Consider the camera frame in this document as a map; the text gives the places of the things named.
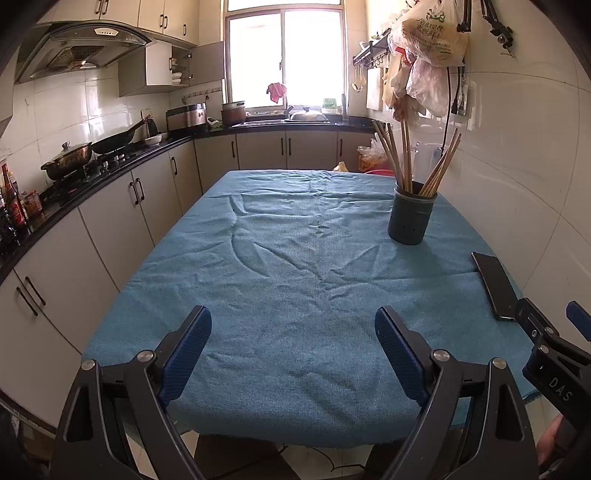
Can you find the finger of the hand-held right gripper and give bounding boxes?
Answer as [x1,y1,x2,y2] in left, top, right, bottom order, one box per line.
[514,298,562,347]
[565,300,591,343]

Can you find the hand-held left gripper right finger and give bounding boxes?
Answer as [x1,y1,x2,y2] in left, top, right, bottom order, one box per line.
[375,305,539,480]

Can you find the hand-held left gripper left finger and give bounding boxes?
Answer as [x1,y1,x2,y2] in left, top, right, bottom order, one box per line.
[50,305,213,480]

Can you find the dark grey utensil holder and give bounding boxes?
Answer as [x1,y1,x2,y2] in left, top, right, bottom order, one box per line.
[387,181,438,246]

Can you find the bunch of wooden chopsticks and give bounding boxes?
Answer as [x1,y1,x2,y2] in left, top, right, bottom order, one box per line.
[372,119,462,198]

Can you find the person's right hand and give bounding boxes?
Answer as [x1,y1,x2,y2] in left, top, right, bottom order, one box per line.
[537,413,568,468]

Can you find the black smartphone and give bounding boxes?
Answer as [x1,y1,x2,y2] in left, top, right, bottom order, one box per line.
[471,251,518,321]

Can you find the blue tablecloth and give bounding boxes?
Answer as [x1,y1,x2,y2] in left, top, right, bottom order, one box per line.
[82,169,543,449]

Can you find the lower kitchen cabinets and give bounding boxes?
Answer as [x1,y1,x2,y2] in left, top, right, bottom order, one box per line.
[0,129,375,425]

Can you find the black kitchen countertop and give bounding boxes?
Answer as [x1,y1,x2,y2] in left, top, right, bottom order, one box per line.
[0,117,377,282]

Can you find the clear glass mug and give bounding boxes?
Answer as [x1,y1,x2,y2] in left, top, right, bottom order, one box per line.
[412,142,448,185]

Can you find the orange plastic bag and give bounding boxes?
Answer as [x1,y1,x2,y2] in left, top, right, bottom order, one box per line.
[358,138,391,174]

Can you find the gas stove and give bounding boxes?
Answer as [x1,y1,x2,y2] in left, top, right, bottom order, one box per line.
[44,143,148,192]

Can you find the small spice jar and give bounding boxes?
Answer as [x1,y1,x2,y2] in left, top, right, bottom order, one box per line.
[22,190,42,220]

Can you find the black wok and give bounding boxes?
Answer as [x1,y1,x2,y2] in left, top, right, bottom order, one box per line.
[90,115,153,155]

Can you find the steel pot with lid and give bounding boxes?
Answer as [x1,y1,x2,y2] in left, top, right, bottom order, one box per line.
[41,141,93,181]

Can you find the red label sauce bottle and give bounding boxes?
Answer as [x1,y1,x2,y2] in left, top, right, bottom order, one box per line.
[1,164,27,229]

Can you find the steel rice cooker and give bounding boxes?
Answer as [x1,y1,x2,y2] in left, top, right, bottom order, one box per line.
[165,102,208,132]

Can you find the brown clay pot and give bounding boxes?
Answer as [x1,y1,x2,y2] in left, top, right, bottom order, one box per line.
[221,100,247,127]

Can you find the steel pan lid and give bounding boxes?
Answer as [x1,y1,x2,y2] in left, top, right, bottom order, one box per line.
[286,108,331,123]

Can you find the beige plastic bag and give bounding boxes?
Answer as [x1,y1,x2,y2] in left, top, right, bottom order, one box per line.
[381,65,416,123]

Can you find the white plastic bag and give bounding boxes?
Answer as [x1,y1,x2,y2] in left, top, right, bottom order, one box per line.
[406,58,451,118]

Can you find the white cutting board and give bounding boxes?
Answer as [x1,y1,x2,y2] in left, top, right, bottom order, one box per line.
[366,67,384,112]

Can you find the yellowish printed plastic bag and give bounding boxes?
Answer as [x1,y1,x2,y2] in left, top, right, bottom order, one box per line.
[397,0,469,68]

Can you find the kitchen window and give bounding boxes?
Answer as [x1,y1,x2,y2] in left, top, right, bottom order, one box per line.
[224,0,347,114]

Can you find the steel range hood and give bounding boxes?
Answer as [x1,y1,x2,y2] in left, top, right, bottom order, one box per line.
[14,21,153,84]

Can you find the black power cable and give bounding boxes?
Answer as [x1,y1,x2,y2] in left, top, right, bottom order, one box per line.
[438,65,468,153]

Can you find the white wall outlet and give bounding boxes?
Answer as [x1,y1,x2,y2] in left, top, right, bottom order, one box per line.
[450,83,470,117]

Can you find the open wall cabinet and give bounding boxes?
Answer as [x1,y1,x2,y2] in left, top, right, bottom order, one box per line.
[117,41,225,97]

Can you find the black clamp mount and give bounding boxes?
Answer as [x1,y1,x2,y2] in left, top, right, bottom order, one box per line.
[480,0,515,58]

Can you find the metal wall rack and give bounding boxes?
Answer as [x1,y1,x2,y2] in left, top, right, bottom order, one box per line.
[353,34,393,70]

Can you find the upper wall cabinets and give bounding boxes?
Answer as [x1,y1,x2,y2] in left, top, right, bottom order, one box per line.
[37,0,201,47]

